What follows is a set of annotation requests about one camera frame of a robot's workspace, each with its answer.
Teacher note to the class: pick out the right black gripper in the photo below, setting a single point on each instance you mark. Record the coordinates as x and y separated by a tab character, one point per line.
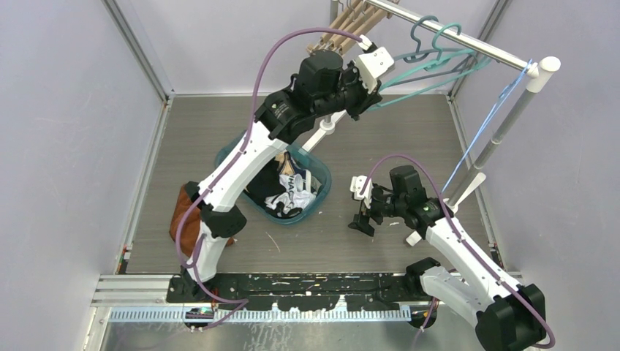
361	222

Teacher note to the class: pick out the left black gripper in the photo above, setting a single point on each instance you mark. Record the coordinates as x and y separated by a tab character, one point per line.
367	99

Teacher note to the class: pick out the white black underwear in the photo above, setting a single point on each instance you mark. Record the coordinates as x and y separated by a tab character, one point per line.
299	193

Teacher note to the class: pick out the teal plastic hanger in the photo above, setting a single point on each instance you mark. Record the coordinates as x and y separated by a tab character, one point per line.
482	62

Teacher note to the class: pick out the light blue wire hanger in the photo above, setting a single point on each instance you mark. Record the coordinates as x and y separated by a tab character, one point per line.
506	92

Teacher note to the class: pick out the beige underwear navy trim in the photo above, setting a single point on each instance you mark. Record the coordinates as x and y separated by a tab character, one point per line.
287	165

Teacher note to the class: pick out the black garment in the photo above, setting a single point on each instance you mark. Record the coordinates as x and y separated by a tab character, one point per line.
265	189

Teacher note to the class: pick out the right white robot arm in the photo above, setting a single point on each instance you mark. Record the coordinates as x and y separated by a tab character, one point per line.
505	314

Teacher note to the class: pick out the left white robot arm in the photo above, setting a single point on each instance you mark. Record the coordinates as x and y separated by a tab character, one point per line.
206	216

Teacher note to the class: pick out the teal plastic basket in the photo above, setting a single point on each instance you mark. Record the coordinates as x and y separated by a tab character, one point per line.
315	203

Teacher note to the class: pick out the wooden hangers at back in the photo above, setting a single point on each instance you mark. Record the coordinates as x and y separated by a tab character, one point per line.
358	18

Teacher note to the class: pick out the brown towel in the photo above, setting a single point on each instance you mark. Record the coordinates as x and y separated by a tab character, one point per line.
191	227

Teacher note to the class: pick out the white clothes rack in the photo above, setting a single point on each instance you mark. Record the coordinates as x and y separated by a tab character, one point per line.
539	74

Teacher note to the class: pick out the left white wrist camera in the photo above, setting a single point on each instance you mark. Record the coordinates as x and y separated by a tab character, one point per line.
374	63

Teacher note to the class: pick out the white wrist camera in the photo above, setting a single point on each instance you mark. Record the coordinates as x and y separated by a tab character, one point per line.
374	63
360	188

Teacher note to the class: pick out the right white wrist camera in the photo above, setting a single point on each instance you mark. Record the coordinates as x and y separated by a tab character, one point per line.
360	188

